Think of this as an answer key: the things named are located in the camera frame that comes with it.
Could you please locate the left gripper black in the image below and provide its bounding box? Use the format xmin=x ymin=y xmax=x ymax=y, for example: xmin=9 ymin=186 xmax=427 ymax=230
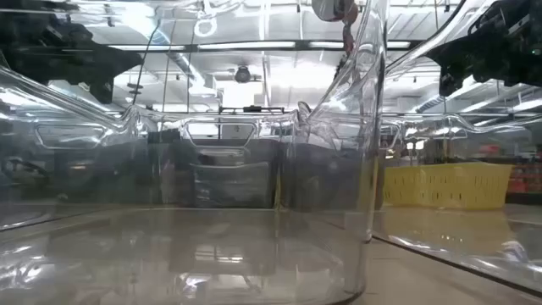
xmin=37 ymin=20 xmax=144 ymax=85

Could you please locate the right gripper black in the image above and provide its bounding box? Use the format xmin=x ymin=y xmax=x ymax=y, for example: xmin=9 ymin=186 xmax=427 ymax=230
xmin=425 ymin=2 xmax=528 ymax=84

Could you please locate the clear plastic bin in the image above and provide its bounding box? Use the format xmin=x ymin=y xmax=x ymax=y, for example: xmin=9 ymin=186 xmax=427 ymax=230
xmin=371 ymin=0 xmax=542 ymax=297
xmin=0 ymin=0 xmax=389 ymax=305
xmin=0 ymin=63 xmax=141 ymax=232

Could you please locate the yellow plastic basket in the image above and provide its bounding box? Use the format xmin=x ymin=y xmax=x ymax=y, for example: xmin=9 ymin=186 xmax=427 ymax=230
xmin=383 ymin=162 xmax=514 ymax=212

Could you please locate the red storage shelf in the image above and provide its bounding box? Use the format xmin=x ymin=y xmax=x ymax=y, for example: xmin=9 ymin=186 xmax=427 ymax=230
xmin=506 ymin=143 xmax=542 ymax=204

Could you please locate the overhead light bar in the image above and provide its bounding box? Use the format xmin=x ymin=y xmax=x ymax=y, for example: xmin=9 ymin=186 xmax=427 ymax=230
xmin=108 ymin=40 xmax=414 ymax=53

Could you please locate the red desk lamp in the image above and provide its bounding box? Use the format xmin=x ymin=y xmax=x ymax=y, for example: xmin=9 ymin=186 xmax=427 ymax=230
xmin=311 ymin=0 xmax=361 ymax=58

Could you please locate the thin black cable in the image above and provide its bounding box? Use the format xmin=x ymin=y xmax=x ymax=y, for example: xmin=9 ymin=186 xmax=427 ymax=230
xmin=130 ymin=19 xmax=162 ymax=106

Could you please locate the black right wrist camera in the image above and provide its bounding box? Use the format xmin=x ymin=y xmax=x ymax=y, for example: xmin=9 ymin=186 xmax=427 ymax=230
xmin=438 ymin=63 xmax=459 ymax=97

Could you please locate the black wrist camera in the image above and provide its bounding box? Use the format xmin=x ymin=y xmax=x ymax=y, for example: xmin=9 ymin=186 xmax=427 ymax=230
xmin=438 ymin=63 xmax=459 ymax=97
xmin=89 ymin=79 xmax=114 ymax=105

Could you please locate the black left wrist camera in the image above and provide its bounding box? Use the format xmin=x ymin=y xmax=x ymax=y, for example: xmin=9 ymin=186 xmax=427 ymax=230
xmin=89 ymin=79 xmax=114 ymax=105

